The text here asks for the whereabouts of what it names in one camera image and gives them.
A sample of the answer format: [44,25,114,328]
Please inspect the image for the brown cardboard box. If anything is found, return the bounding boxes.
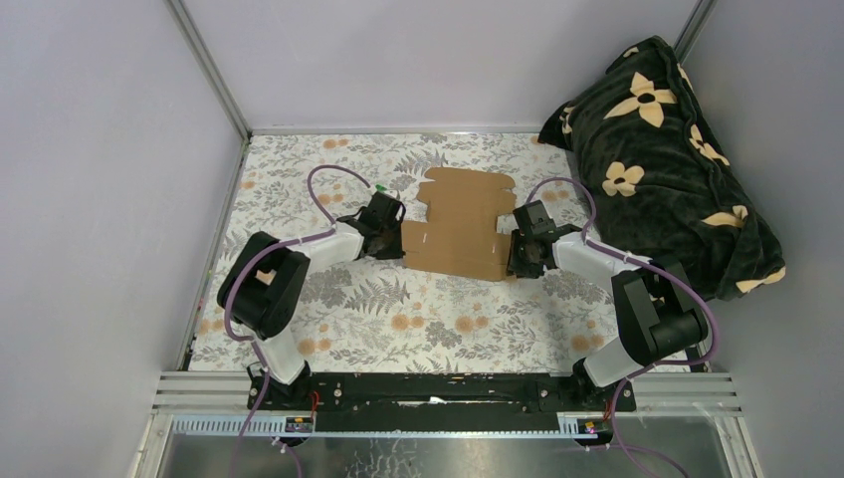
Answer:
[401,166,517,282]

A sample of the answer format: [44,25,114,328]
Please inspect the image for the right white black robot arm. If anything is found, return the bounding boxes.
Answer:
[507,201,710,410]

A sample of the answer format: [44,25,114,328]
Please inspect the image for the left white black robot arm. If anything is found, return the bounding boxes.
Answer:
[217,191,406,409]

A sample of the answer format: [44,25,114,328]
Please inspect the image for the floral patterned table mat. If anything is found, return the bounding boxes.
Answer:
[188,133,617,372]

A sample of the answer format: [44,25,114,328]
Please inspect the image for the black floral blanket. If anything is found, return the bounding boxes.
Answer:
[538,36,786,301]

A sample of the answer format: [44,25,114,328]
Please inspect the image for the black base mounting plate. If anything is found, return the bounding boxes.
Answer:
[247,368,637,433]

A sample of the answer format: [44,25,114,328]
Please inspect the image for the aluminium frame rail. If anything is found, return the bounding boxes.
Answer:
[153,371,743,417]

